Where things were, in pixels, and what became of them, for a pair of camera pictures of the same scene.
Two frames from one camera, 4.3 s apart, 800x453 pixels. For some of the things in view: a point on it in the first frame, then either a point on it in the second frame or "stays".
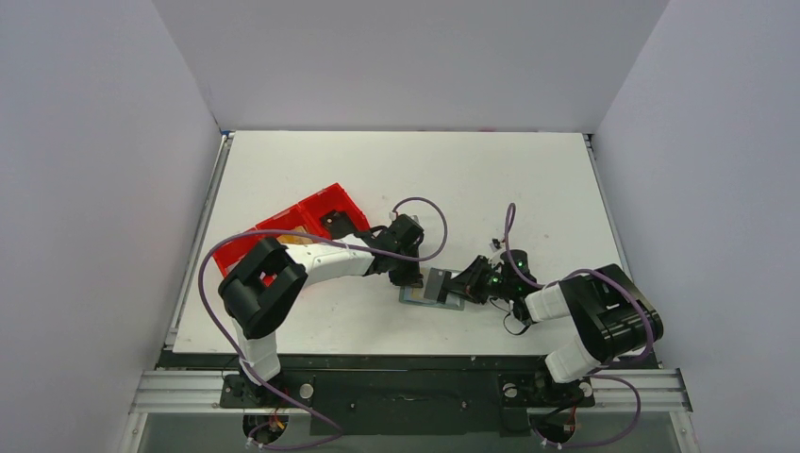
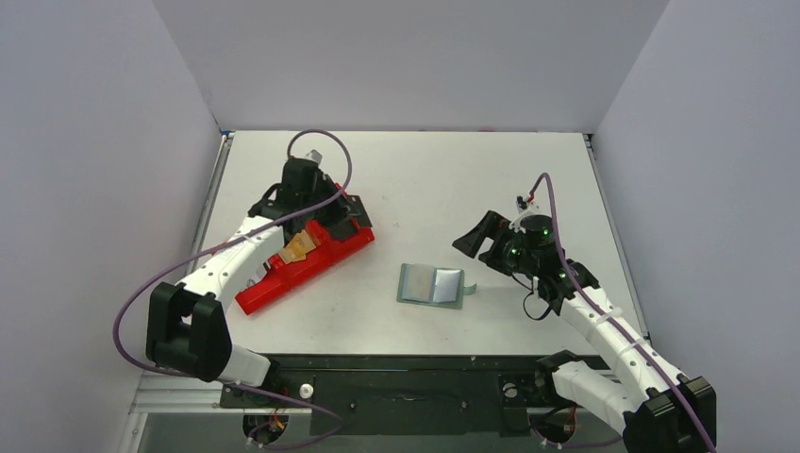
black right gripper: x=474 y=284 to x=493 y=236
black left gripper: x=411 y=278 to x=342 y=212
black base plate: x=354 y=394 stays
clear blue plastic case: x=417 y=295 stays
